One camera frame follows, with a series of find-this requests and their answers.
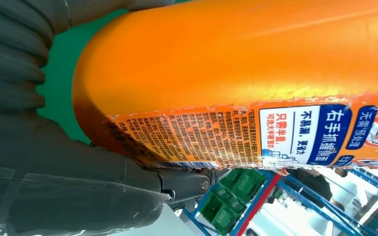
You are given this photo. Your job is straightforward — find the green table mat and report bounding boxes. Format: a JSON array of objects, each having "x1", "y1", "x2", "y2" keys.
[{"x1": 35, "y1": 9, "x2": 131, "y2": 145}]

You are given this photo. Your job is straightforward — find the green plastic crate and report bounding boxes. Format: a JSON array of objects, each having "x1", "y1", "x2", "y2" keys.
[
  {"x1": 199, "y1": 192, "x2": 247, "y2": 236},
  {"x1": 221, "y1": 169, "x2": 268, "y2": 203}
]

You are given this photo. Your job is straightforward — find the person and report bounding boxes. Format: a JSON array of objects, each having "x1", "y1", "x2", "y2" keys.
[{"x1": 286, "y1": 169, "x2": 334, "y2": 211}]

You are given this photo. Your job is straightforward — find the blue metal shelf frame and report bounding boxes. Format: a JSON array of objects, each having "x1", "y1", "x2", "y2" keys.
[{"x1": 179, "y1": 168, "x2": 378, "y2": 236}]

